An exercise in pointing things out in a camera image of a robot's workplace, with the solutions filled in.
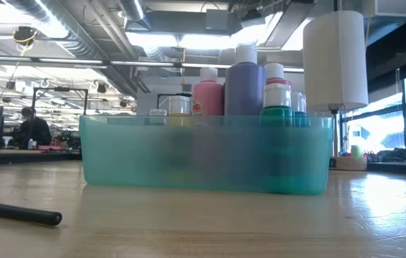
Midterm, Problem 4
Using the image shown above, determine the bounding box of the small yellow paint bottle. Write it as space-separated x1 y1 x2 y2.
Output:
165 95 194 183

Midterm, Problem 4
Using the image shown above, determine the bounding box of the large pink paint bottle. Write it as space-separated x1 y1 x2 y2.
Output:
192 67 225 116

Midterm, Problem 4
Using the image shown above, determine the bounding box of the large purple paint bottle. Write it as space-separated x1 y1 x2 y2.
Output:
224 44 267 116

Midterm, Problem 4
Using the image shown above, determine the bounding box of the teal plastic tray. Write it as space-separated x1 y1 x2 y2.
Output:
78 114 335 196

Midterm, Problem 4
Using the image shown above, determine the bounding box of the small green paint bottle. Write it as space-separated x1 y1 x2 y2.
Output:
259 82 294 193

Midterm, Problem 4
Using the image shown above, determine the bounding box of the large red paint bottle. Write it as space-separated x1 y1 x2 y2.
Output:
264 62 293 87

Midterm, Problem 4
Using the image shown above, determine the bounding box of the small light blue paint bottle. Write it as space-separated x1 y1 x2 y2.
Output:
291 91 311 127

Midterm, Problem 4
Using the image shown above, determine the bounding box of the grey ceiling box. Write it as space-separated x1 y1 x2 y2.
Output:
205 9 230 32

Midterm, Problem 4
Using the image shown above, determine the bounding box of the white shade table lamp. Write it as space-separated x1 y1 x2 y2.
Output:
302 9 369 172

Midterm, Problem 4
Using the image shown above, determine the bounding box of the person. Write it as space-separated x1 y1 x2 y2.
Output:
12 106 53 150

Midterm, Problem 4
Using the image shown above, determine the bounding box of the dark equipment pile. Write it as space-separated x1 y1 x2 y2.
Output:
377 147 406 163

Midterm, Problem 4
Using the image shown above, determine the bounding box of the white ceiling box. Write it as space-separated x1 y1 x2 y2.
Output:
364 0 406 19

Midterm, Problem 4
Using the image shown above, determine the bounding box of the hanging yellow cord reel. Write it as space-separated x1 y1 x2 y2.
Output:
11 25 39 47

